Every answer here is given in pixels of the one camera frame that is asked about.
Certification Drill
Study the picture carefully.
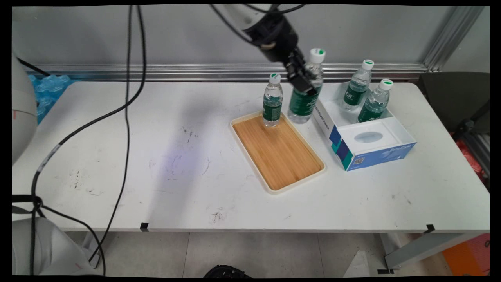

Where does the red bag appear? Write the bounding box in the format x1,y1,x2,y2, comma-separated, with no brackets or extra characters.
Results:
450,133,486,181

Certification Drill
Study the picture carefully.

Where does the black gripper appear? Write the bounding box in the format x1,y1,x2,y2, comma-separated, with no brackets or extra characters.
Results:
245,16,318,97

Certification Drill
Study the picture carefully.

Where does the black round object on floor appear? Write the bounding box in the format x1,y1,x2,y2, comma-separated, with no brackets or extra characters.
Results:
203,265,253,279

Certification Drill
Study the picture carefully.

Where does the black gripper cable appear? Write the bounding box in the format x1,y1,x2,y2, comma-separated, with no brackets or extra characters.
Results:
209,4,306,43

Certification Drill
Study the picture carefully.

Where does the diagonal aluminium profile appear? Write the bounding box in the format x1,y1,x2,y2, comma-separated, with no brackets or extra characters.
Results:
423,6,486,72

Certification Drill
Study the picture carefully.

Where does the green label water bottle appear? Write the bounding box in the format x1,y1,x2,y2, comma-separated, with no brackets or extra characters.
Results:
341,60,375,112
262,73,283,127
357,79,393,123
288,48,326,124

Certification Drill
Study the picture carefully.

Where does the thick black cable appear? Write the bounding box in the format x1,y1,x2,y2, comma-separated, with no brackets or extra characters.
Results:
31,5,147,275

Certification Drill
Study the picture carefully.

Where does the wooden tray with cream rim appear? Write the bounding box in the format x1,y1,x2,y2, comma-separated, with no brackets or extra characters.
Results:
229,111,326,195

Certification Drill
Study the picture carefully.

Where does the white table leg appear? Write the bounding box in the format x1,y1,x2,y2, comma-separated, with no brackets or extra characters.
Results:
380,233,480,271

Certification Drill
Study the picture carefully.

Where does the black cable by wall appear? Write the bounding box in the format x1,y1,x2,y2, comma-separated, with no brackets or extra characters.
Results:
18,58,51,77

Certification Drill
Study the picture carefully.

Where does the grey metal frame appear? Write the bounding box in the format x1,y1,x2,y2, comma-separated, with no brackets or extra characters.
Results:
462,131,490,183

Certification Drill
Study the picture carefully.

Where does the black cable strap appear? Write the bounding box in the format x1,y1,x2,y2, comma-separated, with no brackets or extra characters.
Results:
12,195,43,215

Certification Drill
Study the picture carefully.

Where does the blue wrapped water bottle pack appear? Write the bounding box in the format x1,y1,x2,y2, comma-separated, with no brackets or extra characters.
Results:
27,74,81,126

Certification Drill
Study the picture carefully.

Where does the orange box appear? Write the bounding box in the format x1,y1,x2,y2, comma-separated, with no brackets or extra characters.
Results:
442,234,490,276

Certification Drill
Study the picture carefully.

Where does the thin black cable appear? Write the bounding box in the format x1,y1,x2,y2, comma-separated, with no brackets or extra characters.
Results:
88,5,133,263

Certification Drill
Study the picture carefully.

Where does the white and blue cardboard box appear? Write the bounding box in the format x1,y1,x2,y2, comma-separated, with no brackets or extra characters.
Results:
309,81,417,172

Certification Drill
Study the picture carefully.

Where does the horizontal aluminium rail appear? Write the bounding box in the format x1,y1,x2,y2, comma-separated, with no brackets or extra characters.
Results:
25,63,431,82

